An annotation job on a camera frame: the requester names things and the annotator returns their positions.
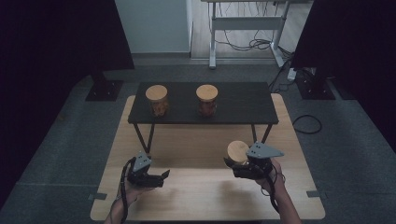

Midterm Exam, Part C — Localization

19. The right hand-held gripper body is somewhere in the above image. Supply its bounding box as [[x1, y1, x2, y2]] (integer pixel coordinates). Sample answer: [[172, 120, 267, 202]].
[[233, 141, 285, 180]]

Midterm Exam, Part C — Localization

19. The dark curtain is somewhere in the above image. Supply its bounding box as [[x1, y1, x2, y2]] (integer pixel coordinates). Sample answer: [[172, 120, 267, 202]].
[[290, 0, 396, 154], [0, 0, 135, 210]]

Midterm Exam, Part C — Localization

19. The right hand-held gripper black cable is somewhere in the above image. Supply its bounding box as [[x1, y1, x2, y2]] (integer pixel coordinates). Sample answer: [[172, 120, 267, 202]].
[[261, 163, 282, 215]]

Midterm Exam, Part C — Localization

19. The white desk frame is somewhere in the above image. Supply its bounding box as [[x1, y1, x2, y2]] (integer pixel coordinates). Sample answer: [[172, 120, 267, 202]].
[[200, 0, 312, 70]]

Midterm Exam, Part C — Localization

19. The hand-held gripper black cable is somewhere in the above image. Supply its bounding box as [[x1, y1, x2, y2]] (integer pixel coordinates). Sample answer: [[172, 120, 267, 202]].
[[119, 156, 138, 224], [261, 163, 282, 215]]

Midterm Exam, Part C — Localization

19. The white cabinet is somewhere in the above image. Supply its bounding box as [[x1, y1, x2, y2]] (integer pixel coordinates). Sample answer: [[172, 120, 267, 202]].
[[114, 0, 194, 59]]

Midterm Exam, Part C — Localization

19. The black power strip cable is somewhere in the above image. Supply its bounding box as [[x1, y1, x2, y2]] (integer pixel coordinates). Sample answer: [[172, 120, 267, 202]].
[[267, 59, 294, 94]]

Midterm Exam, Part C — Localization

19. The looped black cable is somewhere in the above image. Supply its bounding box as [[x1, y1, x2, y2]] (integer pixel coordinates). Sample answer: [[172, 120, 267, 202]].
[[291, 114, 323, 135]]

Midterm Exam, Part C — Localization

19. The left hand-held gripper black cable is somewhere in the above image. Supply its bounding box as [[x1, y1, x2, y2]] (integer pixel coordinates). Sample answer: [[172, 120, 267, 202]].
[[119, 156, 138, 224]]

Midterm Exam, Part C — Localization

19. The black metal shelf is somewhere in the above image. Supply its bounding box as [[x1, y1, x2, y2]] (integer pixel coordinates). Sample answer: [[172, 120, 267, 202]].
[[127, 81, 280, 156]]

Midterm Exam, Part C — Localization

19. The bundle of floor cables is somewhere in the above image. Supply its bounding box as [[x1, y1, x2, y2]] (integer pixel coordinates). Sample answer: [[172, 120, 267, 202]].
[[214, 1, 295, 60]]

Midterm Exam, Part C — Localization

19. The black stand with base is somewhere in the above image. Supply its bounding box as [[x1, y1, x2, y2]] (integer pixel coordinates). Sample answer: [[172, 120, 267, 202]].
[[294, 67, 337, 101], [85, 70, 125, 103]]

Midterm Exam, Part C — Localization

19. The glass jar with orange contents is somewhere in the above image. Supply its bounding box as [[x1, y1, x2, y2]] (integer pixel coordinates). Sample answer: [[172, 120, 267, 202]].
[[145, 84, 170, 118]]

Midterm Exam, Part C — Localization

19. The glass jar with wooden lid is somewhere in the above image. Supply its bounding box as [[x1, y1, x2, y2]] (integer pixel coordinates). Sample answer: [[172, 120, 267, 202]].
[[226, 140, 250, 166]]

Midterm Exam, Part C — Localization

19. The person's left hand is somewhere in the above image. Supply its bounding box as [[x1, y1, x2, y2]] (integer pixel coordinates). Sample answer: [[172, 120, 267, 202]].
[[119, 180, 152, 204]]

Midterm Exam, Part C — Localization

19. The white power strip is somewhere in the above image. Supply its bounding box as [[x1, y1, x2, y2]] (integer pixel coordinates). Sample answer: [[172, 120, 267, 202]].
[[286, 67, 298, 82]]

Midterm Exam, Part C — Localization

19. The wooden cylinder block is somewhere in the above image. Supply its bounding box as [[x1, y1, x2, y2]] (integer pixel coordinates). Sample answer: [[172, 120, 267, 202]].
[[195, 84, 219, 119]]

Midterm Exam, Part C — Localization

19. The grey tape strip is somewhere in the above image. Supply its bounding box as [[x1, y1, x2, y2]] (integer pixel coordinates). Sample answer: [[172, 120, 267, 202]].
[[87, 192, 108, 202], [305, 189, 329, 200]]

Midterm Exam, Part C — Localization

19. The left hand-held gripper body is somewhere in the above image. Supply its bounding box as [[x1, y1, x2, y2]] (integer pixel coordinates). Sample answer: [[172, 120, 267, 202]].
[[126, 150, 165, 189]]

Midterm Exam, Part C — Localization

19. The person's right hand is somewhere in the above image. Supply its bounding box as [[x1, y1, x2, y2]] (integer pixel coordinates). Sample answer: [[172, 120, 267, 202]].
[[254, 158, 287, 199]]

